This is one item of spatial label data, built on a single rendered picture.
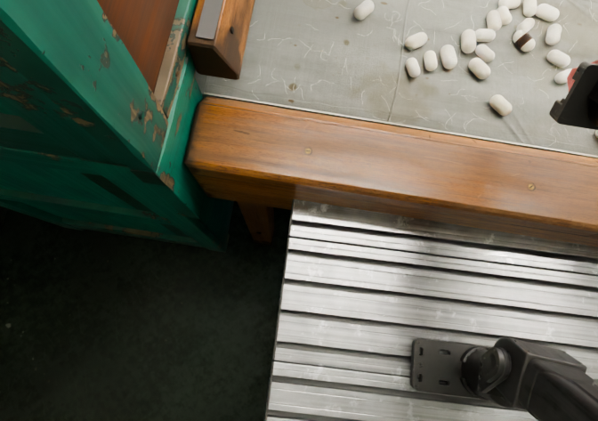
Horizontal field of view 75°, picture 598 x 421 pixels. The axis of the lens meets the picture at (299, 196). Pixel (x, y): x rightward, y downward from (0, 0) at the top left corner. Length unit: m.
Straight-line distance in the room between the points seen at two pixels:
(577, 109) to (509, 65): 0.23
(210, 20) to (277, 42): 0.16
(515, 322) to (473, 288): 0.08
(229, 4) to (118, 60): 0.23
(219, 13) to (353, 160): 0.25
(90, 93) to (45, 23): 0.06
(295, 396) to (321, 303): 0.13
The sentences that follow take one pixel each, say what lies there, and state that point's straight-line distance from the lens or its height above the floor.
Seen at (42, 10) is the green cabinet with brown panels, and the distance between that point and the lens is 0.29.
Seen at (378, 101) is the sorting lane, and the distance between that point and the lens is 0.62.
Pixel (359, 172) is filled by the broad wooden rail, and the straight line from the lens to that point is 0.54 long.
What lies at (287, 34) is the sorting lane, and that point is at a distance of 0.67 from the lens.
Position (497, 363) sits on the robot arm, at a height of 0.80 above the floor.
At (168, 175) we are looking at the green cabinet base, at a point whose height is 0.80.
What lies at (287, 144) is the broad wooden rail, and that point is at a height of 0.77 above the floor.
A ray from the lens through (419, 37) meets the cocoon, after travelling 0.67.
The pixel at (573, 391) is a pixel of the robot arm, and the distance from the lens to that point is 0.48.
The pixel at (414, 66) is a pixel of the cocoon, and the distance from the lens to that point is 0.65.
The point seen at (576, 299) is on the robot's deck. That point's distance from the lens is 0.76.
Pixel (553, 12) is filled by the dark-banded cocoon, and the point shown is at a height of 0.76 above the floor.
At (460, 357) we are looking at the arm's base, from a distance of 0.65.
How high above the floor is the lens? 1.27
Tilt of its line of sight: 75 degrees down
